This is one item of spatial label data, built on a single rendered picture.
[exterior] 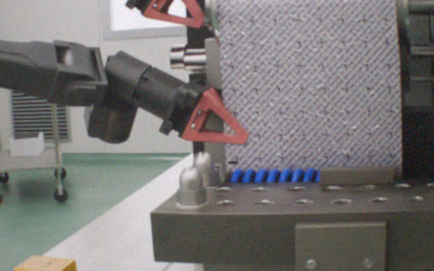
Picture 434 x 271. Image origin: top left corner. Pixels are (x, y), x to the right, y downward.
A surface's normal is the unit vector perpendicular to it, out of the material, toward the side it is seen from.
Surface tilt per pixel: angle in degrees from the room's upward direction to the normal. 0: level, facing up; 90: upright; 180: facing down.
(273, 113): 91
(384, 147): 91
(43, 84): 123
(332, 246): 90
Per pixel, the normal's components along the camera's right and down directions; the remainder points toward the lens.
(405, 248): -0.24, 0.15
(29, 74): 0.07, 0.60
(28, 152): 0.04, 0.14
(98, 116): 0.25, 0.69
